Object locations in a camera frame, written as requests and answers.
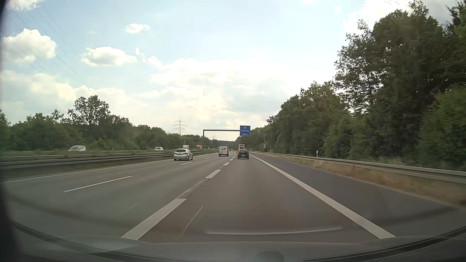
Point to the overhead gantry with blue sign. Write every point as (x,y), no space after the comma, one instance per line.
(244,130)

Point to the white van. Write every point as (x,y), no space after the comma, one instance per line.
(223,151)

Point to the dark car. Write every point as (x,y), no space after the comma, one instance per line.
(243,154)

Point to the electricity pylon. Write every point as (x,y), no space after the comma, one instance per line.
(179,126)

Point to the silver car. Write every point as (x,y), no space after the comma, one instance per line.
(183,154)
(77,148)

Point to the grey asphalt road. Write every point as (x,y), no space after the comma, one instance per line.
(247,196)

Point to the car's own bonnet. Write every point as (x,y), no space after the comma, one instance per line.
(233,251)

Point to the road markings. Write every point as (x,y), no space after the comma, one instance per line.
(346,211)

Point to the row of green trees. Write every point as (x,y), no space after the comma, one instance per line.
(91,131)

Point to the wood of green trees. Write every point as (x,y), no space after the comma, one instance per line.
(393,109)

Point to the dry grass verge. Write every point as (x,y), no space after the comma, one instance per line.
(393,179)

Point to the central metal guard rail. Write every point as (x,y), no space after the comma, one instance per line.
(72,160)

